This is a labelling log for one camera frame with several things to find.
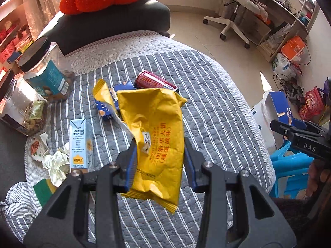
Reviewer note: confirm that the teal label nut jar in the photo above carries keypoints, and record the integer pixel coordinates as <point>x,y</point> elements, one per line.
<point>49,80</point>

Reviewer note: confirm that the grey striped quilted blanket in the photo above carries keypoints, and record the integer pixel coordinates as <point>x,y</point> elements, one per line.
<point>206,108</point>

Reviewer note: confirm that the white plastic bin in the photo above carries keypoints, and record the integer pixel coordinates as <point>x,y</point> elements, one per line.
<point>258,112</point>

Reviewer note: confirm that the torn yellow wrapper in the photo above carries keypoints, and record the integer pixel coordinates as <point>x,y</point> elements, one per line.
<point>102,93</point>

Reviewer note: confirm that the yellow snack bag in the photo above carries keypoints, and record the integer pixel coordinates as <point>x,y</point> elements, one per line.
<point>157,124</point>

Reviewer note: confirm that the red printed bag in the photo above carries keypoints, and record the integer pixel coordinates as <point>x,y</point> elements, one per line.
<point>311,103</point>

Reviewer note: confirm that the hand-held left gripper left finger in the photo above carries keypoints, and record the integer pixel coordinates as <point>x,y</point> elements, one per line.
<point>130,166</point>

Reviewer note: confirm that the stack of papers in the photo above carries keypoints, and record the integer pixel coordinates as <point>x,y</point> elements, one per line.
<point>274,38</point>

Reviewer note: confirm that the white printed plastic bag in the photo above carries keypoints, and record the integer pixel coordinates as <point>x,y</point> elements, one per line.
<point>281,66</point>

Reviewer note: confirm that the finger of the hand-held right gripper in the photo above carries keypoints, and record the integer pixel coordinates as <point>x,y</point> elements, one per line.
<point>280,129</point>

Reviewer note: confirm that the orange cardboard box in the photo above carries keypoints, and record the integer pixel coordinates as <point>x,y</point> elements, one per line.
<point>293,47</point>

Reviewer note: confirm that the white office chair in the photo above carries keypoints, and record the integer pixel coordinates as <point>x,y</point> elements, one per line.
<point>232,20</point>

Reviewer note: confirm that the person's right hand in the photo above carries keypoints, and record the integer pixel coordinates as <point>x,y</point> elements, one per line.
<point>319,177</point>

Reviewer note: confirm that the blue plastic stool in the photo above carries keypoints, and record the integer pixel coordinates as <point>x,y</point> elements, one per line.
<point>287,165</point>

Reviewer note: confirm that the beige patterned curtain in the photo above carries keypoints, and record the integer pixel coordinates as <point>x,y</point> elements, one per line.
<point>41,2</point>

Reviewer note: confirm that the purple plastic object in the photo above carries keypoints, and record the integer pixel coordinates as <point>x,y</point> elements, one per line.
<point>328,82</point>

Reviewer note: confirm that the small blue carton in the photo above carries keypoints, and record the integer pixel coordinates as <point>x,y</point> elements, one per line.
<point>106,111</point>

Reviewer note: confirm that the crumpled white tissue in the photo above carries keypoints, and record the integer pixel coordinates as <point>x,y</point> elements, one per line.
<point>55,164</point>

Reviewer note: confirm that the light blue milk carton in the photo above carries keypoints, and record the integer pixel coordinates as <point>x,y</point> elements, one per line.
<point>80,139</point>

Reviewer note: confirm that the white shelf unit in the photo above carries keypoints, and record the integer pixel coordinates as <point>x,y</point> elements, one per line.
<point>10,9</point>

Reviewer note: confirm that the small white snack packet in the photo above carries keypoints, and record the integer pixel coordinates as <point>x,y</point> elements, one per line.
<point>36,148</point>

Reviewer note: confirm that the dark label nut jar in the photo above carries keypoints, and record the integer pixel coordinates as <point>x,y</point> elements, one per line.
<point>18,106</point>

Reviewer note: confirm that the large blue cardboard box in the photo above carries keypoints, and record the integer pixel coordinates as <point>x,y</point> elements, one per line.
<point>278,106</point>

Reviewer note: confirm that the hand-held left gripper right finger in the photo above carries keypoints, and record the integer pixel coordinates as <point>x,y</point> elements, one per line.
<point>190,168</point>

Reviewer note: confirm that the red plastic basket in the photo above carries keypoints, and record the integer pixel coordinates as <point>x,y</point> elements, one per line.
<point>7,53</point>

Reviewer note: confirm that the green and yellow sponge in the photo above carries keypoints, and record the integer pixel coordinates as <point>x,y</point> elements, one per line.
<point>42,190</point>

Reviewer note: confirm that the wooden desk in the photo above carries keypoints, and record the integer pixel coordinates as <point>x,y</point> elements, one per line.
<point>292,13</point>

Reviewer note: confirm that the red drink can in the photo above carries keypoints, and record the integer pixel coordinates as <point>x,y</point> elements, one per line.
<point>152,80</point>

